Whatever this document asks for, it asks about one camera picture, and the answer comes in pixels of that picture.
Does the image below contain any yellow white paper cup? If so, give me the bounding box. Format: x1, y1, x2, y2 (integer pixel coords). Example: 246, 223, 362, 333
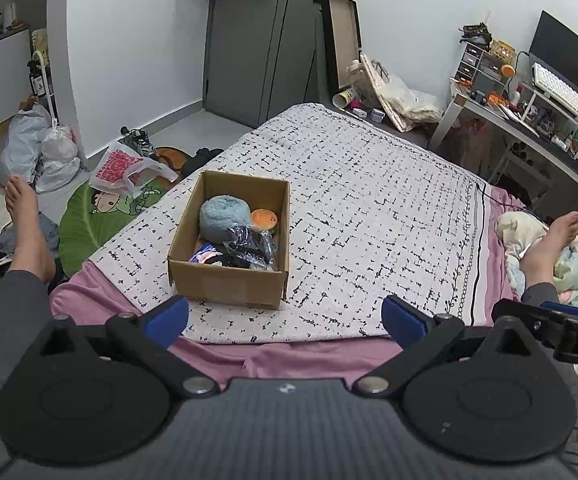
332, 87, 360, 110

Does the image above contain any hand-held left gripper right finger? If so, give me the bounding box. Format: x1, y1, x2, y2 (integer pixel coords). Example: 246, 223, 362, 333
354, 295, 555, 398

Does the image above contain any cardboard box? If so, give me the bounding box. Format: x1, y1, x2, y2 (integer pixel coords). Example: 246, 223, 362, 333
167, 170, 291, 310

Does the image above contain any white black-patterned blanket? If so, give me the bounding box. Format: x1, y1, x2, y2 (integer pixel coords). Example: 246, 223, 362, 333
89, 102, 495, 346

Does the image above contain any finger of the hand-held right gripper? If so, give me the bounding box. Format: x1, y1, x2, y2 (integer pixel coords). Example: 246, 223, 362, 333
492, 298, 570, 346
540, 301, 578, 318

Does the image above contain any person's left leg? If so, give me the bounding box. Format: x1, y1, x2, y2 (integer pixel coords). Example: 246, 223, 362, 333
0, 270, 70, 480

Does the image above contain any white monitor riser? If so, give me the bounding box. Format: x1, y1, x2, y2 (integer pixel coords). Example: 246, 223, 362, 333
506, 81, 578, 142

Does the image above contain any crinkled dark plastic wrapper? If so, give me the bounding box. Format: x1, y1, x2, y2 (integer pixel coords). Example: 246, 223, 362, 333
221, 225, 279, 267

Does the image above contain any green leaf rug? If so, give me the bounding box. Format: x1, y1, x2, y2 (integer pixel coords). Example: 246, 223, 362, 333
59, 180, 170, 278

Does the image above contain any black cable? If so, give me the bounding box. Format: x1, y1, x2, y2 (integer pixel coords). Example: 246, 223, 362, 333
474, 180, 525, 211

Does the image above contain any grey door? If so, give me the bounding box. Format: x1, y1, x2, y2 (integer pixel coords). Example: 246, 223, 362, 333
204, 0, 350, 128

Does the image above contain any blue fuzzy soft ball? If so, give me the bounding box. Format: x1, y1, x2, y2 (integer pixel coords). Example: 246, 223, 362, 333
199, 196, 254, 241

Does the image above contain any grey drawer organiser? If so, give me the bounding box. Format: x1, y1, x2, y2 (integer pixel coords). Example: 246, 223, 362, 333
456, 40, 507, 96

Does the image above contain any black framed board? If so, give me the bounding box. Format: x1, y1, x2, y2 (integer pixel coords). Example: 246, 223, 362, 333
321, 0, 365, 92

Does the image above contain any black computer monitor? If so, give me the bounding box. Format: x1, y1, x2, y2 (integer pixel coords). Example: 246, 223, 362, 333
528, 10, 578, 96

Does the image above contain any white keyboard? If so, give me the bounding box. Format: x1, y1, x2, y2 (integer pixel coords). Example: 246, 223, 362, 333
532, 62, 578, 131

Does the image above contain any small round plush toy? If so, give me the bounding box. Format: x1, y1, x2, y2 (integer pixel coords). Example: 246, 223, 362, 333
250, 209, 279, 233

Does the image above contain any white desk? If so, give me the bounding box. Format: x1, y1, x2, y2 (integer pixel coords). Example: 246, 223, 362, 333
426, 92, 578, 201

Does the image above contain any red printed plastic bag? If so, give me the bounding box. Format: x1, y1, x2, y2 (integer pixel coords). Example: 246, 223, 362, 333
89, 140, 179, 198

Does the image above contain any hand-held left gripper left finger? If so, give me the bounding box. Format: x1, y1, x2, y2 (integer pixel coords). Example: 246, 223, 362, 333
24, 295, 220, 398

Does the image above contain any black shoe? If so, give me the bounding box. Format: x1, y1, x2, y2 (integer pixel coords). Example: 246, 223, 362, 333
119, 127, 156, 157

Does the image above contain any grey plastic bag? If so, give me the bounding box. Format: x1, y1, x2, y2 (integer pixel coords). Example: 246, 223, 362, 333
0, 102, 52, 186

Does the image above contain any white plastic bag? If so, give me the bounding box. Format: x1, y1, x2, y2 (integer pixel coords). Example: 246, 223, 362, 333
35, 125, 82, 193

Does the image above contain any person's left foot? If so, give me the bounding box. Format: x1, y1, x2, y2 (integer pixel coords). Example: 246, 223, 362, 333
4, 175, 57, 283

